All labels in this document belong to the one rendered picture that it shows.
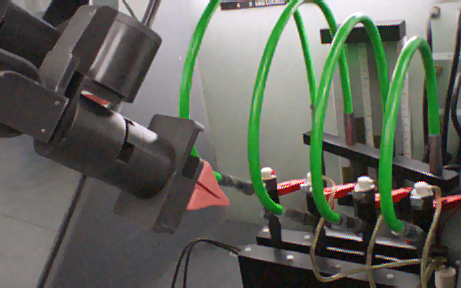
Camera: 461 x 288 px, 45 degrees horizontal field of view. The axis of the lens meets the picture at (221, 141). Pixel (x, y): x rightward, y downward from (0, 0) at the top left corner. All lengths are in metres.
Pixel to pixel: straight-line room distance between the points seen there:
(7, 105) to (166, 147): 0.15
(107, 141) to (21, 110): 0.08
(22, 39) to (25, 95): 0.20
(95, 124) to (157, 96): 0.71
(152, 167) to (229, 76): 0.76
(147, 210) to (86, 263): 0.56
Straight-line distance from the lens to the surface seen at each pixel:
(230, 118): 1.24
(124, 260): 1.11
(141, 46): 0.44
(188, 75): 0.70
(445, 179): 0.85
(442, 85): 1.03
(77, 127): 0.42
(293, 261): 0.89
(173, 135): 0.50
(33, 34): 0.60
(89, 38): 0.43
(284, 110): 1.16
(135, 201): 0.50
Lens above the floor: 1.46
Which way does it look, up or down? 19 degrees down
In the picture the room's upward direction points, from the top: 10 degrees counter-clockwise
